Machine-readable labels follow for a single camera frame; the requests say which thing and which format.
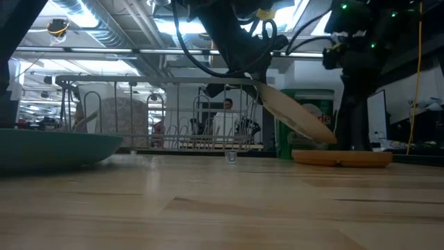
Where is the teal round plate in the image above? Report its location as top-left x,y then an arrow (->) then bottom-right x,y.
0,128 -> 124,173

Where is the speckled plate in rack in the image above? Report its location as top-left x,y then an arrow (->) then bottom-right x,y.
100,97 -> 149,149

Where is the hanging yellow cord reel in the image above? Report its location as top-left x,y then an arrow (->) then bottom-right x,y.
46,19 -> 70,46

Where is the white screen black frame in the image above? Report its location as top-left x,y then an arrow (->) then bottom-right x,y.
366,89 -> 389,142

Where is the black office chair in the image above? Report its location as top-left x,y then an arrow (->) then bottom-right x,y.
189,117 -> 209,137
239,117 -> 262,140

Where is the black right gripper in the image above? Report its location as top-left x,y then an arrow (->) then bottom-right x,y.
189,5 -> 289,105

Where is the orange divided plate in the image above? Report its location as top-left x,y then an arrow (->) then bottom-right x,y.
291,149 -> 394,168

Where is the beige orange-patterned plate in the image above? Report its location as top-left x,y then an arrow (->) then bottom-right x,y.
255,81 -> 338,145

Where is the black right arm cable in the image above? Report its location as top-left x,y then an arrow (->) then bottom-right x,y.
286,8 -> 334,55

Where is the green Cascade detergent tub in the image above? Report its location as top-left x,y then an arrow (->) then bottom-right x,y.
275,88 -> 336,160

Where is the person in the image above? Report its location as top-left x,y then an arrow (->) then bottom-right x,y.
213,98 -> 242,140

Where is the grey wire dish rack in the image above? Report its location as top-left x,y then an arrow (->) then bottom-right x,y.
55,75 -> 264,164

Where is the long yellow hanging cable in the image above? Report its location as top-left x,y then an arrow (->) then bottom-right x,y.
406,0 -> 423,156

